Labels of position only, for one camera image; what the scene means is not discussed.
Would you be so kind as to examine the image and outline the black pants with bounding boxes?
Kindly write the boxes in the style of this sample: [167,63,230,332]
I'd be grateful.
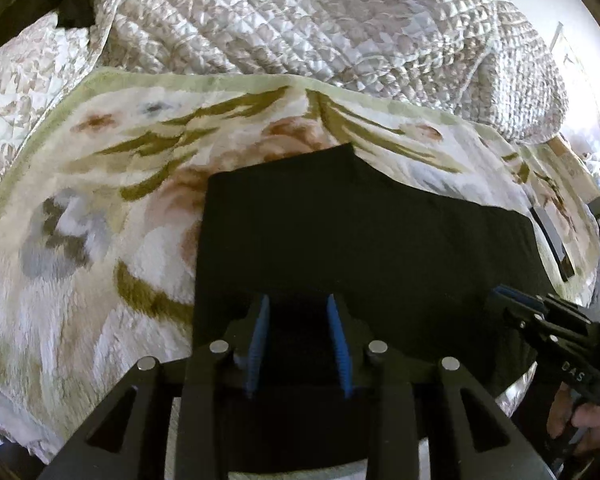
[192,142,556,476]

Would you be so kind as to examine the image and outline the quilted floral bedspread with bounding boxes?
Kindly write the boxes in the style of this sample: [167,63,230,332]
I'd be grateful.
[0,0,568,211]

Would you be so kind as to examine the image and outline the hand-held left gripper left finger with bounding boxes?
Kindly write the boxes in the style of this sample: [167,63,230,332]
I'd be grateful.
[35,294,272,480]

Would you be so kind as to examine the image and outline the wooden bed frame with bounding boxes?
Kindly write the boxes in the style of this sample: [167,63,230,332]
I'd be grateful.
[547,135,576,158]

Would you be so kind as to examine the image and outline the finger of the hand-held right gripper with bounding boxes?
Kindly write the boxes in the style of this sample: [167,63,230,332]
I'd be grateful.
[495,285,548,311]
[487,296,536,337]

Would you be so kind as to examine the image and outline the black phone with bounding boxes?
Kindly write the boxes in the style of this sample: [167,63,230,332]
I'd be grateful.
[529,205,577,283]

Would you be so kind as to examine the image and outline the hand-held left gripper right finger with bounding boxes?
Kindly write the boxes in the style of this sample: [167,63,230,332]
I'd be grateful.
[326,293,556,480]

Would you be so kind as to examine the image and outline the floral fleece blanket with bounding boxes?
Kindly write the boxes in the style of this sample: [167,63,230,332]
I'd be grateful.
[0,71,600,466]

